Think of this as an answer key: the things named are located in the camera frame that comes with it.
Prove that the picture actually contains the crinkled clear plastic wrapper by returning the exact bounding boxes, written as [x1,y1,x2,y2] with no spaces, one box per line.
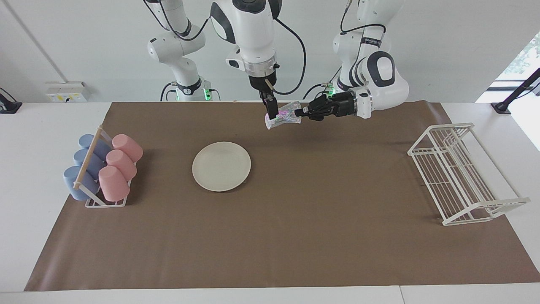
[265,101,302,130]

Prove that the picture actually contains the cream round plate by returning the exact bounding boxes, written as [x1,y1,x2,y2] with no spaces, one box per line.
[192,141,252,193]

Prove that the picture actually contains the brown paper table mat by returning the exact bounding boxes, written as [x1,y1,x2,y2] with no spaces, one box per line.
[24,100,540,292]

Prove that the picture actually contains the pink plastic cup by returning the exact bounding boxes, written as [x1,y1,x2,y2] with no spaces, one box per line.
[98,166,130,202]
[105,149,138,181]
[112,134,143,163]

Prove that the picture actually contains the blue plastic cup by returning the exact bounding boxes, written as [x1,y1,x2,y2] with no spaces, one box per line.
[73,149,106,178]
[78,134,113,161]
[63,166,100,201]

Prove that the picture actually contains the white cup rack wooden rod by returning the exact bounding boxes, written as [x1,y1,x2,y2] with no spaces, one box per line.
[73,125,132,208]

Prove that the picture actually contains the black table clamp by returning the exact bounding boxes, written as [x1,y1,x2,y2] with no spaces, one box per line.
[0,87,23,114]

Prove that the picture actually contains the black base cable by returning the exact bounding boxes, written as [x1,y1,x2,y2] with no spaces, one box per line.
[159,82,178,102]
[302,67,342,100]

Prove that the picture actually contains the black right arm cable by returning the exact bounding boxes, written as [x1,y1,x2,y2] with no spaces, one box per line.
[273,19,307,96]

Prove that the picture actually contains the white wire dish rack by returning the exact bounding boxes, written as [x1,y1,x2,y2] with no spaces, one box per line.
[407,122,531,226]

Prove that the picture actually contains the white wall socket box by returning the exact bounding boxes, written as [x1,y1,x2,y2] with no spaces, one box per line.
[45,81,89,103]

